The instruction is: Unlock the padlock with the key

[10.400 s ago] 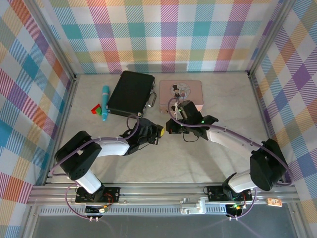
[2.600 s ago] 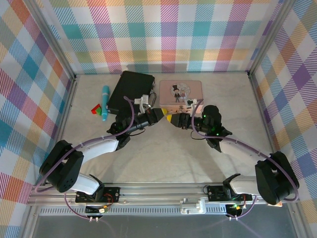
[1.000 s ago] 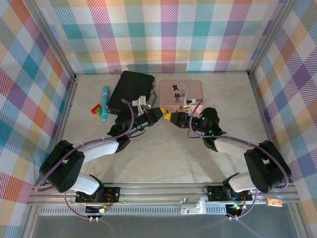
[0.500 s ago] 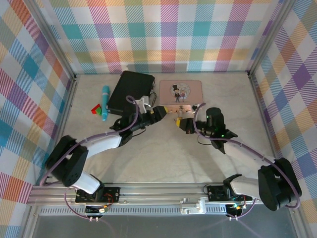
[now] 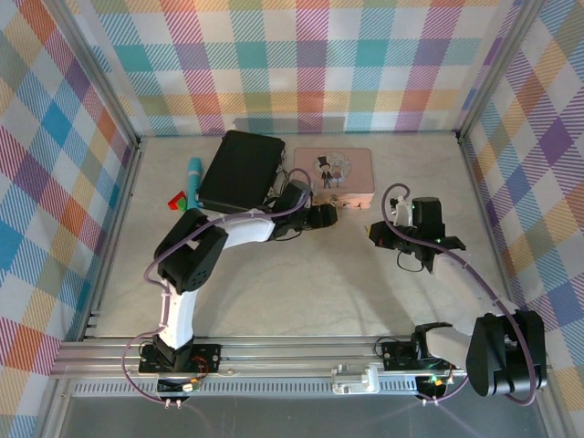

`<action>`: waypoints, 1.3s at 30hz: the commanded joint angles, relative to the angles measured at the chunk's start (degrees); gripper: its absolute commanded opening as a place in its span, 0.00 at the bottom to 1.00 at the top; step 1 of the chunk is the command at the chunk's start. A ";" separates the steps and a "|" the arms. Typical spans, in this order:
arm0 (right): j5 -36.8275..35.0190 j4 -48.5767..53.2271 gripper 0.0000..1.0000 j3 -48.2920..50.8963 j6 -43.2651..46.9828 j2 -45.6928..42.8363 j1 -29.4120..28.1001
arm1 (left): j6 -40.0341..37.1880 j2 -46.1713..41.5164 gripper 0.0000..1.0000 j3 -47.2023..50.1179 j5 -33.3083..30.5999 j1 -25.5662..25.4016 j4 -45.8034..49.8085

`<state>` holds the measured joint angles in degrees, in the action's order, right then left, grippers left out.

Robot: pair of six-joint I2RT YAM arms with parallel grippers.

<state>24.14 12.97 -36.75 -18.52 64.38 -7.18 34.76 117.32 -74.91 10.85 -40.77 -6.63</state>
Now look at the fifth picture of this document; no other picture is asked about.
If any pink tin box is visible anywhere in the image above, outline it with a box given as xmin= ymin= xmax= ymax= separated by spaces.
xmin=293 ymin=146 xmax=376 ymax=210

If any black hard case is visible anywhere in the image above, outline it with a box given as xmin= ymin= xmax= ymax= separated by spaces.
xmin=197 ymin=130 xmax=291 ymax=215

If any teal pen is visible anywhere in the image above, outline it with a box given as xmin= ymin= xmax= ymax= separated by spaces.
xmin=186 ymin=157 xmax=204 ymax=212

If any red green toy block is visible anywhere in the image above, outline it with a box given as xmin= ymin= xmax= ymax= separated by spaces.
xmin=167 ymin=188 xmax=190 ymax=214

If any left wrist thin black cable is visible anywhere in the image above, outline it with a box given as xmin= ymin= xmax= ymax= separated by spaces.
xmin=272 ymin=225 xmax=306 ymax=244

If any wrist thin black cable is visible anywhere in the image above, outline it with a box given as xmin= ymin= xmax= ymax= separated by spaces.
xmin=394 ymin=250 xmax=424 ymax=274
xmin=272 ymin=225 xmax=306 ymax=244

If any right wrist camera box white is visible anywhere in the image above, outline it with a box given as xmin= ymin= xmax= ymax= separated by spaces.
xmin=392 ymin=194 xmax=415 ymax=228

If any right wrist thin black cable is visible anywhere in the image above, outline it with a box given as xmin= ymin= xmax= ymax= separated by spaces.
xmin=394 ymin=250 xmax=424 ymax=274

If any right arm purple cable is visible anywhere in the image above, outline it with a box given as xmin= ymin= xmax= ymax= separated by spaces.
xmin=381 ymin=182 xmax=540 ymax=408

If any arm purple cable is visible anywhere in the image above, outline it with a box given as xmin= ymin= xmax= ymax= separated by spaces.
xmin=381 ymin=182 xmax=540 ymax=408
xmin=123 ymin=167 xmax=318 ymax=406

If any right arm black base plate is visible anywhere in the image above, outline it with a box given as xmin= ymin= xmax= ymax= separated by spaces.
xmin=380 ymin=337 xmax=467 ymax=372

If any aluminium frame rail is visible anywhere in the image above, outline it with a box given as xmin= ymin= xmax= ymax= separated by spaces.
xmin=48 ymin=336 xmax=478 ymax=381

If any silver handle bracket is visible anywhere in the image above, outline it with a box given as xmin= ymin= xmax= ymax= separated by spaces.
xmin=331 ymin=363 xmax=381 ymax=396

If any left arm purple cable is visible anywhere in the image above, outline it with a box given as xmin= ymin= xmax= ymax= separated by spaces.
xmin=123 ymin=167 xmax=318 ymax=406

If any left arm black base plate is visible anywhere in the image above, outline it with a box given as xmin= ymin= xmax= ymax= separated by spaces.
xmin=138 ymin=341 xmax=223 ymax=376

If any aluminium frame post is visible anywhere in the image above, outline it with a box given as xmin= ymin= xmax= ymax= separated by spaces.
xmin=53 ymin=0 xmax=143 ymax=148
xmin=454 ymin=0 xmax=545 ymax=143

